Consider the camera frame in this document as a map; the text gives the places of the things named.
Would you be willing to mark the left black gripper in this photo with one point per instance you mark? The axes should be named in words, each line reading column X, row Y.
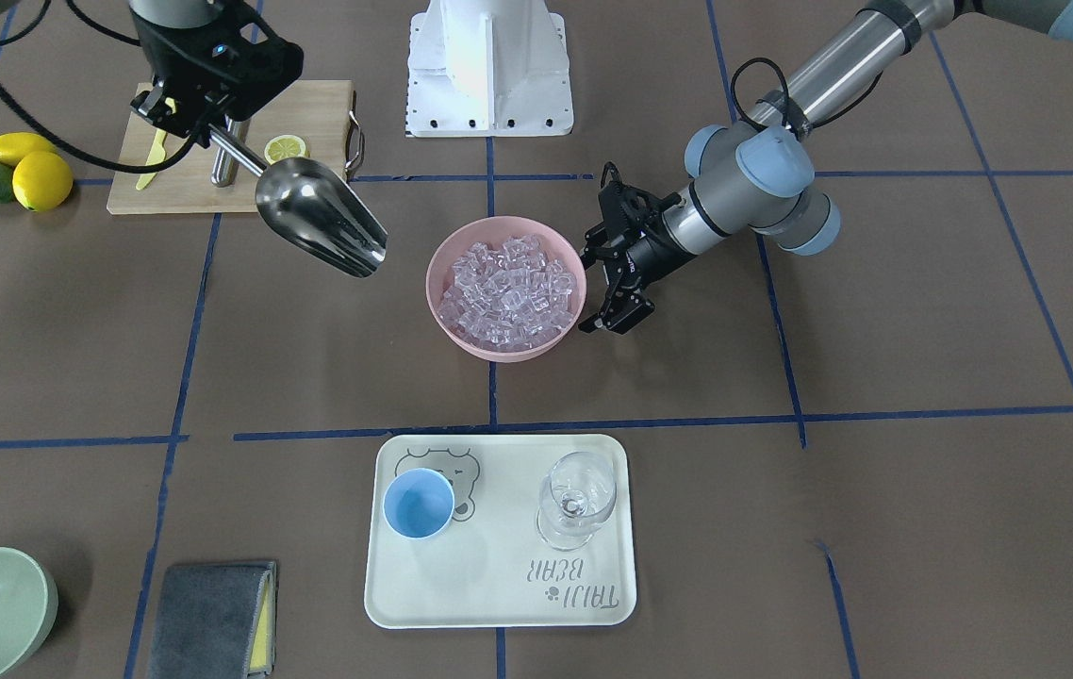
column 653, row 252

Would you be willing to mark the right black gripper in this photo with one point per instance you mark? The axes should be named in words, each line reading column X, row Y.
column 162, row 49

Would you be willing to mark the stainless steel ice scoop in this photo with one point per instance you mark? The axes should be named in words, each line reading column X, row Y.
column 310, row 206

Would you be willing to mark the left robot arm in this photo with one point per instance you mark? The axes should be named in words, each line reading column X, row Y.
column 756, row 173

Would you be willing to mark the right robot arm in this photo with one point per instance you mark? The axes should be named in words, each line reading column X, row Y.
column 210, row 61

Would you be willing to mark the clear ice cubes pile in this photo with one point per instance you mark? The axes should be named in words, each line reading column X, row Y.
column 507, row 298

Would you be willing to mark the blue plastic cup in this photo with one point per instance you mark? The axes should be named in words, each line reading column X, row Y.
column 418, row 503

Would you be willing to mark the yellow plastic knife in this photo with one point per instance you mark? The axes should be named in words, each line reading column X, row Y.
column 156, row 154

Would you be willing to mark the steel cylinder muddler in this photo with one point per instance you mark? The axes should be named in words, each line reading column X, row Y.
column 225, row 167

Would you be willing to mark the lemon half slice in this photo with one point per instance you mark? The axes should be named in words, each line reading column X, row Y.
column 284, row 146

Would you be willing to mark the wooden cutting board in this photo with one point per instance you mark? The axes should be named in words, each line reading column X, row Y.
column 318, row 111

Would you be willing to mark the pink bowl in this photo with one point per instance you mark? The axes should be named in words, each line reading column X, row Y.
column 494, row 231

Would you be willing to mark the clear wine glass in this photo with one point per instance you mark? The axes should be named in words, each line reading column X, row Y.
column 576, row 497

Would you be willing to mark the whole yellow lemon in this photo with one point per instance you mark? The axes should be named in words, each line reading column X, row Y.
column 42, row 181

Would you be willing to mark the cream bear tray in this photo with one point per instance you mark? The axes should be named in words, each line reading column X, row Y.
column 487, row 565

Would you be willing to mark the grey folded cloth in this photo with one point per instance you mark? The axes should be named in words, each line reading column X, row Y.
column 216, row 620

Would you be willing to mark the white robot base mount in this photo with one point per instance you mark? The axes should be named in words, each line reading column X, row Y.
column 481, row 69

